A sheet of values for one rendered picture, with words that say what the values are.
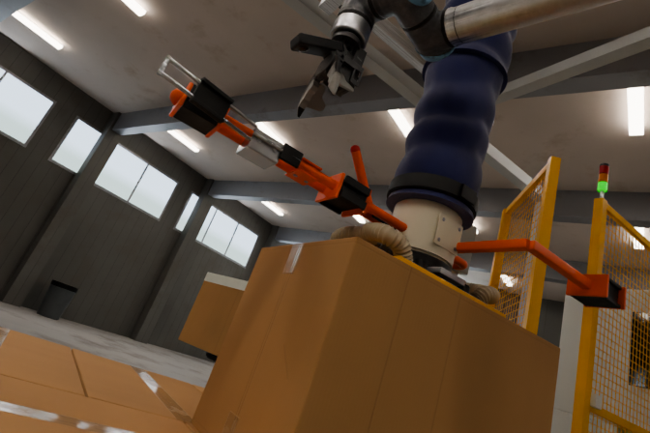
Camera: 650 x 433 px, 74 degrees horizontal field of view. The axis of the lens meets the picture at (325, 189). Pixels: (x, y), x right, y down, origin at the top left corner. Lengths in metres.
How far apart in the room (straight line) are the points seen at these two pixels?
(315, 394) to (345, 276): 0.18
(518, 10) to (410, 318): 0.65
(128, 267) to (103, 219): 1.18
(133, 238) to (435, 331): 9.53
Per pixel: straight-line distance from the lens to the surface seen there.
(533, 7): 1.01
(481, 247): 1.00
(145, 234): 10.28
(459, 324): 0.88
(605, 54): 3.60
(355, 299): 0.71
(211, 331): 2.49
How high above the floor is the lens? 0.73
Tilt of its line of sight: 22 degrees up
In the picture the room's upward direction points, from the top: 20 degrees clockwise
